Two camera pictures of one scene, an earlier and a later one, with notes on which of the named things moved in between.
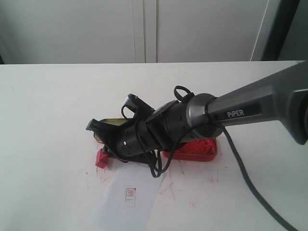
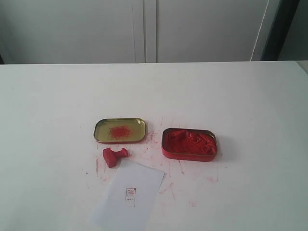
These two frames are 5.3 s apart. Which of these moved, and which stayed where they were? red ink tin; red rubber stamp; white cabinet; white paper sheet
Moved: red rubber stamp
Stayed: white cabinet; red ink tin; white paper sheet
